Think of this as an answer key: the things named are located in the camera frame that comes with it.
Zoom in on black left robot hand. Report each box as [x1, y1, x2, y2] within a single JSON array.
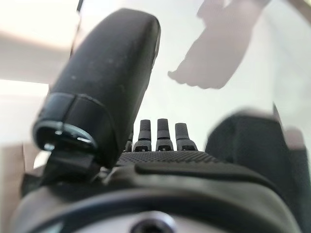
[[9, 8, 301, 233]]

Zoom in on black garment with white label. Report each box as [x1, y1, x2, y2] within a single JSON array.
[[205, 106, 311, 219]]

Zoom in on beige bed cover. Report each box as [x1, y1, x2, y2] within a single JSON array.
[[72, 0, 311, 156]]

